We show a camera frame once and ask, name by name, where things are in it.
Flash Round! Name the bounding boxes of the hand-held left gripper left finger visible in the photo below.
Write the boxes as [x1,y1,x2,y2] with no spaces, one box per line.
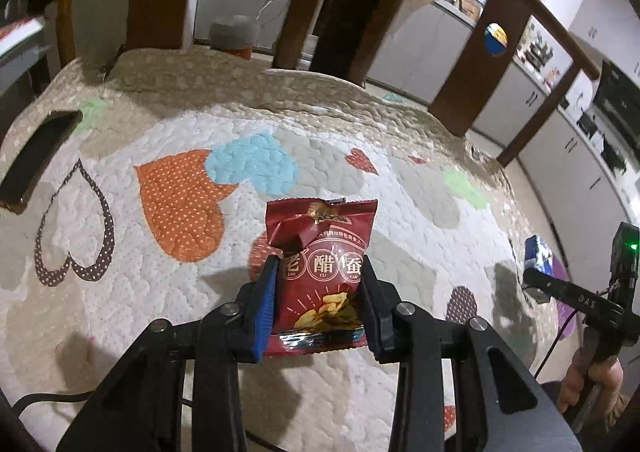
[55,255,281,452]

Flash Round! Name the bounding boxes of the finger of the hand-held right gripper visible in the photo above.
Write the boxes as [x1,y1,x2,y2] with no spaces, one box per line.
[521,268,640,328]

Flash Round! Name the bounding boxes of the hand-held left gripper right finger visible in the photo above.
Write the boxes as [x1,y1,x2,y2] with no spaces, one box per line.
[361,255,583,452]

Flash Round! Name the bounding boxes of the small blue carton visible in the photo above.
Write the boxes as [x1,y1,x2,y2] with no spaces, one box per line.
[524,235,556,278]

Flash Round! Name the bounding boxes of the red snack packet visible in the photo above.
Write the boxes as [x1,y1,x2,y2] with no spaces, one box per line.
[262,198,379,357]

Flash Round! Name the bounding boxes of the person's right hand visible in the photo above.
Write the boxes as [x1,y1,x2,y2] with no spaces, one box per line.
[557,357,626,415]

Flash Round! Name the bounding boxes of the heart patterned quilt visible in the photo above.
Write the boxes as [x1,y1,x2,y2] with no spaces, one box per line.
[0,47,573,452]

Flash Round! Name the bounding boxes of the black microwave oven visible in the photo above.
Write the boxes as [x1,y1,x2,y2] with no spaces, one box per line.
[592,60,640,130]

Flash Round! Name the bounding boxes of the white kitchen cabinets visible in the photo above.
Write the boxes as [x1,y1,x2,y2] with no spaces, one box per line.
[367,0,640,253]

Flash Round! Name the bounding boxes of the black countertop appliance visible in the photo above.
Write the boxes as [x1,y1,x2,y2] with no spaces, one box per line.
[517,35,556,70]

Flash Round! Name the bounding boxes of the dark wooden panel round hole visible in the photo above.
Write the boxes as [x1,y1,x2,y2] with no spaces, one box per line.
[429,0,532,138]

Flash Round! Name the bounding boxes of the black smartphone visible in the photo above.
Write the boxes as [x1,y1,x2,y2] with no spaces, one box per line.
[0,110,83,215]

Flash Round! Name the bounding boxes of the grey lidded jar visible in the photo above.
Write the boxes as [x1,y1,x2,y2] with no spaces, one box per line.
[209,17,261,58]

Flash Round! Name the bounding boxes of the white red box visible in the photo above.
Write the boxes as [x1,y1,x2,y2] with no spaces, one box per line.
[0,17,51,63]

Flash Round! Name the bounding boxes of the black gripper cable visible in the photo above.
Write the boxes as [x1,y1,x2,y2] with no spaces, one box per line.
[532,309,578,378]
[11,391,101,425]

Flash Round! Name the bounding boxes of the slanted wooden post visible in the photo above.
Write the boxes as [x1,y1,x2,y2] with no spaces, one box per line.
[496,65,587,168]

